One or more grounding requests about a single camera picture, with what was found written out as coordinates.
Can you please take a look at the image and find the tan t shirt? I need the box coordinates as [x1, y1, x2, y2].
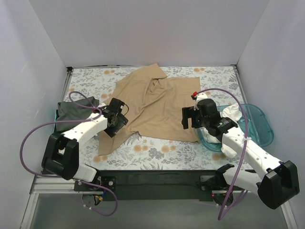
[98, 64, 201, 156]

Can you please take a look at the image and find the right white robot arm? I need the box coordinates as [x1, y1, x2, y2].
[182, 99, 300, 209]

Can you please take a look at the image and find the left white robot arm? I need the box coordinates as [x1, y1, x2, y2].
[41, 98, 128, 191]

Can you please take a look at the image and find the white t shirt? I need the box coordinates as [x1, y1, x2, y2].
[197, 103, 242, 159]

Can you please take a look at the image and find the floral table cloth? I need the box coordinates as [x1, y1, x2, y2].
[61, 65, 244, 170]

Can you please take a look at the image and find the dark grey folded t shirt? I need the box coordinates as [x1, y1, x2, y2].
[57, 102, 92, 132]

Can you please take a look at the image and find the teal plastic basket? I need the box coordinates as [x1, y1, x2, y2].
[195, 104, 274, 152]

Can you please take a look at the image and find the black folded t shirt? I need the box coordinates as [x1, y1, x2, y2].
[53, 109, 63, 134]

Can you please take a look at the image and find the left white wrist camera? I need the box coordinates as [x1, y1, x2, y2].
[93, 103, 107, 114]

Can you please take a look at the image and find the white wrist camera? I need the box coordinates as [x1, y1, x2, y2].
[93, 103, 107, 114]
[191, 92, 208, 110]

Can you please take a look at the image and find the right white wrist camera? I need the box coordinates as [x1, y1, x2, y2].
[191, 92, 208, 110]

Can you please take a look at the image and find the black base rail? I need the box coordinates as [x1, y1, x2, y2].
[71, 167, 246, 201]

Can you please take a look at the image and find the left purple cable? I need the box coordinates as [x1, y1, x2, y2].
[20, 91, 119, 217]

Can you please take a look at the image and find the purple cable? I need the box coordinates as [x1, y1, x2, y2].
[20, 91, 119, 217]
[195, 88, 250, 220]

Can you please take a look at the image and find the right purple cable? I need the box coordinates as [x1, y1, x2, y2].
[195, 88, 250, 220]

